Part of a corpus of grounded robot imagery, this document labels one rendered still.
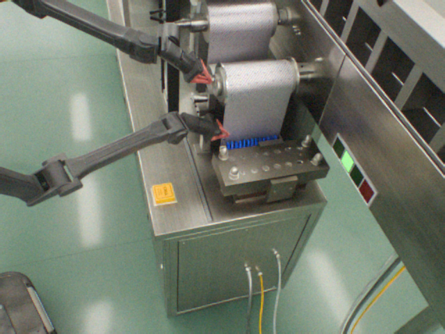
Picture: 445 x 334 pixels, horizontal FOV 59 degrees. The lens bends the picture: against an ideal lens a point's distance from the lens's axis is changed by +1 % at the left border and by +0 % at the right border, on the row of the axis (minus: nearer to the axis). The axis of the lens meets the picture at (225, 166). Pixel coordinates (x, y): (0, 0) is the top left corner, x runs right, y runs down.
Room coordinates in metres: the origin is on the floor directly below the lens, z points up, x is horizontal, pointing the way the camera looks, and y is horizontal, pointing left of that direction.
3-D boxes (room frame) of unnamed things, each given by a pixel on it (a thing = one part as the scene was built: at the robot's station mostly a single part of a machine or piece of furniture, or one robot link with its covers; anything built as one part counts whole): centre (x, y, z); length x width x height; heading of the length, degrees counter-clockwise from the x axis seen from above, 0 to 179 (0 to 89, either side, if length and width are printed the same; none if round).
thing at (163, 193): (0.84, 0.21, 0.91); 0.07 x 0.07 x 0.02; 23
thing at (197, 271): (1.97, 0.37, 0.43); 2.52 x 0.64 x 0.86; 23
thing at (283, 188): (0.90, -0.21, 0.96); 0.10 x 0.03 x 0.11; 113
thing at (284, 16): (1.43, -0.12, 1.33); 0.07 x 0.07 x 0.07; 23
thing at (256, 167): (0.98, -0.16, 1.00); 0.40 x 0.16 x 0.06; 113
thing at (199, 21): (1.30, 0.17, 1.33); 0.06 x 0.06 x 0.06; 23
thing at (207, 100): (1.10, 0.11, 1.05); 0.06 x 0.05 x 0.31; 113
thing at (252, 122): (1.07, -0.08, 1.10); 0.23 x 0.01 x 0.18; 113
